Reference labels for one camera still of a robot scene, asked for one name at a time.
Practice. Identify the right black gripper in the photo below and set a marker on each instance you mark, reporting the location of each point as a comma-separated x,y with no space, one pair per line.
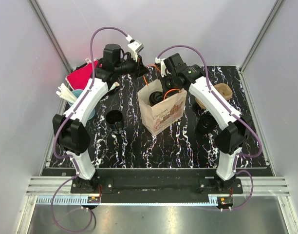
163,79

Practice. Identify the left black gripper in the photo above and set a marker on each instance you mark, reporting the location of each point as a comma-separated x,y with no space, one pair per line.
139,69

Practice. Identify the single black paper cup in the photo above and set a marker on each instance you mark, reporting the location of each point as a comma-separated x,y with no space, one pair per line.
156,97

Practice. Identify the cream bear paper bag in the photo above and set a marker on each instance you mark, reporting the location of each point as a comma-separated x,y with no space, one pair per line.
160,116

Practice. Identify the black cup stack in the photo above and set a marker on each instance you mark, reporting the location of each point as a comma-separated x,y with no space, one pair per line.
115,120
206,123

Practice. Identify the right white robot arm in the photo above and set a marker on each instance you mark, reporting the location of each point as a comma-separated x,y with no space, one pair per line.
235,127

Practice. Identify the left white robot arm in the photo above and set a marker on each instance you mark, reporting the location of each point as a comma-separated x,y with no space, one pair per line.
69,128

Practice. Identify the red napkin stack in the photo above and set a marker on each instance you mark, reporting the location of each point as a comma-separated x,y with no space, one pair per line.
78,78

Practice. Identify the white stirrer sticks bundle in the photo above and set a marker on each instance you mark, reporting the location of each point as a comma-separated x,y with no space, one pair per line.
64,93

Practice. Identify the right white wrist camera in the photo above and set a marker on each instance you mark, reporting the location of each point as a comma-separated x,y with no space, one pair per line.
163,68

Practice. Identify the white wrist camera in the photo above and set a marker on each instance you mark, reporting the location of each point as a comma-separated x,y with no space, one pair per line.
135,47
163,68

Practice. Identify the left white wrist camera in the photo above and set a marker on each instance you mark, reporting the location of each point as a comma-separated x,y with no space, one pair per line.
135,47

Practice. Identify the aluminium rail frame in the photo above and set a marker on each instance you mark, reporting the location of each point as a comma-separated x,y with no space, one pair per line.
222,32

